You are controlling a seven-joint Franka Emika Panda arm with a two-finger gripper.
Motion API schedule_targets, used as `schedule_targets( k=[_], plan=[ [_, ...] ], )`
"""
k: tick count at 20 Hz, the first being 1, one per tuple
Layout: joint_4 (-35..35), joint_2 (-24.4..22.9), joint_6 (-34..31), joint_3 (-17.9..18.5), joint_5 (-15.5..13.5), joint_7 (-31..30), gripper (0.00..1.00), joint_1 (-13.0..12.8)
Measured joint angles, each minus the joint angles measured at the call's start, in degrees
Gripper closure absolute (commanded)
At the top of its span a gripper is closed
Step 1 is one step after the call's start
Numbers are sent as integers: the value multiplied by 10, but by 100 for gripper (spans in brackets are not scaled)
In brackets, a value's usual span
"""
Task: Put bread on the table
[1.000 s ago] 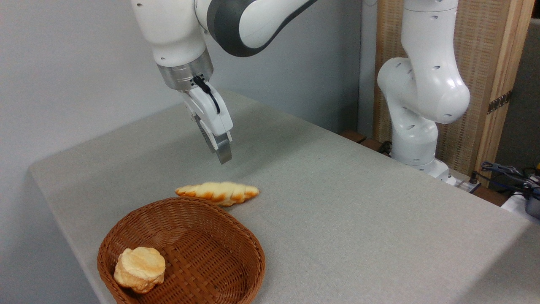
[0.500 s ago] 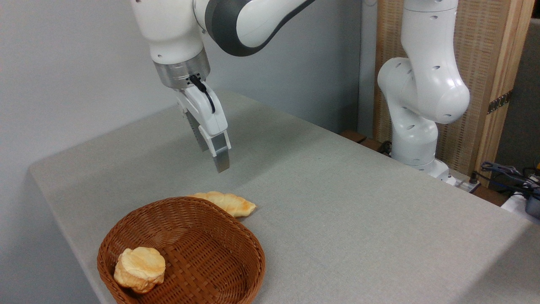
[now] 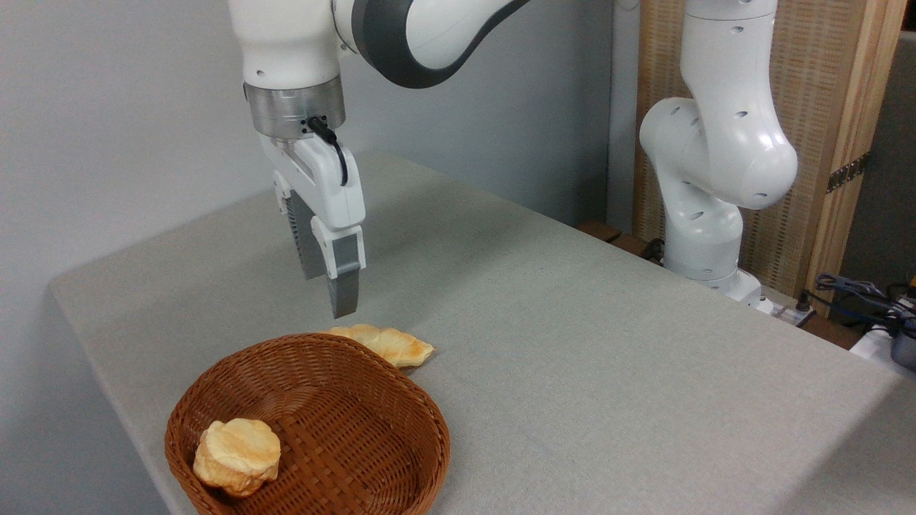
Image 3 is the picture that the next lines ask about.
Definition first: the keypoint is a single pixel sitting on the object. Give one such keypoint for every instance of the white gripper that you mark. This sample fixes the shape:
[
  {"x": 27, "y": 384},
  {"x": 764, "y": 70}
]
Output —
[{"x": 325, "y": 182}]

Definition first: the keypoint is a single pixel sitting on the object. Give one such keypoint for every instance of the long braided bread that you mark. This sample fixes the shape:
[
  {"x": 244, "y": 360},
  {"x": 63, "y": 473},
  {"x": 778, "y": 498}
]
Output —
[{"x": 393, "y": 345}]

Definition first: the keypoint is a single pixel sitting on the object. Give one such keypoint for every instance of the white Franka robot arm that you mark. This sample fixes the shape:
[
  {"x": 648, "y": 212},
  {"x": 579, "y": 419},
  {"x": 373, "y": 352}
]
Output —
[{"x": 723, "y": 143}]

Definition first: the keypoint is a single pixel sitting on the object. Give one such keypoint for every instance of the round bread roll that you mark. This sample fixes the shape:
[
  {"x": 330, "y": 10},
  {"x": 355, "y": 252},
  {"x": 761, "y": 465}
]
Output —
[{"x": 240, "y": 454}]

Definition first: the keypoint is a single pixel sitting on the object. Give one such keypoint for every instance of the brown wicker basket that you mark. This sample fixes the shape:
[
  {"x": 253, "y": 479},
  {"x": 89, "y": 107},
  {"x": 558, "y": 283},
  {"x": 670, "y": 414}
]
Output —
[{"x": 358, "y": 443}]

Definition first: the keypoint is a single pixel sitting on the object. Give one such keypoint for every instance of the wooden woven folding screen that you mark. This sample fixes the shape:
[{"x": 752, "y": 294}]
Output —
[{"x": 823, "y": 79}]

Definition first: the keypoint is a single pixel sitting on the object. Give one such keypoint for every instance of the metal screen hinge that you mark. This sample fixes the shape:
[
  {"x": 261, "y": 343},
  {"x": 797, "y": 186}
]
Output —
[{"x": 848, "y": 172}]

